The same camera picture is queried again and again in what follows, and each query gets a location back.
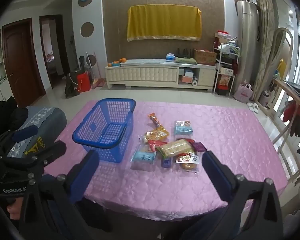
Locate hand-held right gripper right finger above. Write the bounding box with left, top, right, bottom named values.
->
left=197, top=151, right=284, bottom=240

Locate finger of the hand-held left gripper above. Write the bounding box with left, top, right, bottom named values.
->
left=0, top=125, right=38, bottom=153
left=0, top=141, right=67, bottom=175

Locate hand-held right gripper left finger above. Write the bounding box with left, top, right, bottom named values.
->
left=20, top=149, right=100, bottom=240

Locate bread packet with red label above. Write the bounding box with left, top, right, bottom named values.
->
left=174, top=152, right=199, bottom=174

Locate blue plastic basket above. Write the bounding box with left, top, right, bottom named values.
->
left=72, top=98, right=137, bottom=163

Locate beige cracker packet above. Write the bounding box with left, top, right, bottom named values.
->
left=156, top=139, right=197, bottom=159

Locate light blue snack packet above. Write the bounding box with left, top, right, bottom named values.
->
left=130, top=144, right=157, bottom=165
left=174, top=120, right=193, bottom=138

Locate red snack packet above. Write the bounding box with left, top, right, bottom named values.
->
left=147, top=140, right=167, bottom=152

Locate dark cloth with yellow print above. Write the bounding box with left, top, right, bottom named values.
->
left=22, top=136, right=49, bottom=157

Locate grey sofa with lace cover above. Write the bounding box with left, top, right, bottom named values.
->
left=5, top=106, right=67, bottom=160

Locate black clothing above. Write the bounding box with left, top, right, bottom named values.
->
left=0, top=96, right=28, bottom=137

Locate purple snack packet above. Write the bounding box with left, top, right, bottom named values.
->
left=191, top=141, right=207, bottom=153

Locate pink quilted tablecloth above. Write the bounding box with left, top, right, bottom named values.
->
left=44, top=100, right=288, bottom=220

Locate black backpack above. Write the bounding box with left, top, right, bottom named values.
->
left=64, top=71, right=81, bottom=98

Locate brown wooden door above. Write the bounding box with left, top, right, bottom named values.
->
left=2, top=17, right=47, bottom=108

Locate yellow snack packet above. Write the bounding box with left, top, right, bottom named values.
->
left=143, top=127, right=170, bottom=142

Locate red bag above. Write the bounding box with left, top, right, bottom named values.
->
left=76, top=71, right=91, bottom=93

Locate person's dark clothing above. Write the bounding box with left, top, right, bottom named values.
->
left=40, top=197, right=240, bottom=240

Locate red dustpan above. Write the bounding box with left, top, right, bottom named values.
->
left=91, top=78, right=106, bottom=89

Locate orange sausage snack packet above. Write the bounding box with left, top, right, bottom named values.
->
left=147, top=112, right=163, bottom=128

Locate pink bag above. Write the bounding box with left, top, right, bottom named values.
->
left=234, top=80, right=253, bottom=104

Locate box with picture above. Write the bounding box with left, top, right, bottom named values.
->
left=218, top=74, right=235, bottom=87

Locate red garment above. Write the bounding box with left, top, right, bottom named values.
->
left=282, top=100, right=300, bottom=138

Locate white metal rack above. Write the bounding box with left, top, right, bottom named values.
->
left=213, top=44, right=241, bottom=96

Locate white television cabinet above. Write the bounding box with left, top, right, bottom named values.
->
left=104, top=59, right=217, bottom=92

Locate wooden clothes rack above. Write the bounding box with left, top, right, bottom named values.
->
left=270, top=78, right=300, bottom=188

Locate green folded cloth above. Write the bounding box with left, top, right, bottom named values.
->
left=175, top=57, right=197, bottom=65

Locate cardboard box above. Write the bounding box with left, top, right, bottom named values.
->
left=194, top=49, right=217, bottom=65

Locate yellow hanging item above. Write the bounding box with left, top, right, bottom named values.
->
left=277, top=59, right=287, bottom=78

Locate tall standing air conditioner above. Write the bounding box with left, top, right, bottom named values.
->
left=237, top=0, right=260, bottom=88

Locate red and white box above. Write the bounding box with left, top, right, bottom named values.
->
left=216, top=31, right=231, bottom=43

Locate patterned curtain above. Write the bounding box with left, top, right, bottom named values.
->
left=251, top=0, right=280, bottom=103

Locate yellow cloth cover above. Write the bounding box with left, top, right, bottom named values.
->
left=127, top=4, right=202, bottom=42

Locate arched wooden frame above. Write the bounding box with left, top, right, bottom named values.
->
left=269, top=27, right=299, bottom=105

